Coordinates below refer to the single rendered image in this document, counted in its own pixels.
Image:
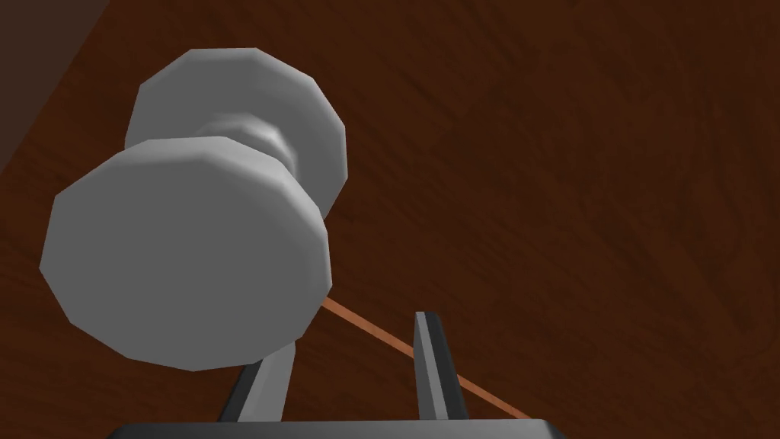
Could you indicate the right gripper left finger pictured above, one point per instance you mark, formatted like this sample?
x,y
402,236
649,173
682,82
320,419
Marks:
x,y
268,390

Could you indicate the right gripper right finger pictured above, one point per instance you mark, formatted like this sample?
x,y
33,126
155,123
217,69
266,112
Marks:
x,y
434,378

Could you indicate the grey round door knob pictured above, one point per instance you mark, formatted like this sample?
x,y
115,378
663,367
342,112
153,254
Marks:
x,y
183,256

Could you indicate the dark brown wooden door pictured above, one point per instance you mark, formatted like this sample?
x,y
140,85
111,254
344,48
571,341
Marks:
x,y
548,183

